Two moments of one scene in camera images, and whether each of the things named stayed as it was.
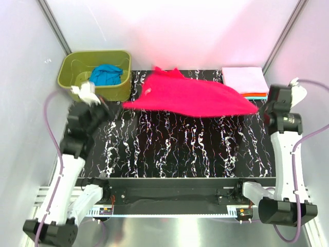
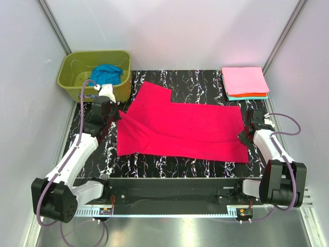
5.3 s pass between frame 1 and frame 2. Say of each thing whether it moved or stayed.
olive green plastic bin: stayed
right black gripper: moved
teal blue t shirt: stayed
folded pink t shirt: stayed
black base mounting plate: stayed
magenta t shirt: moved
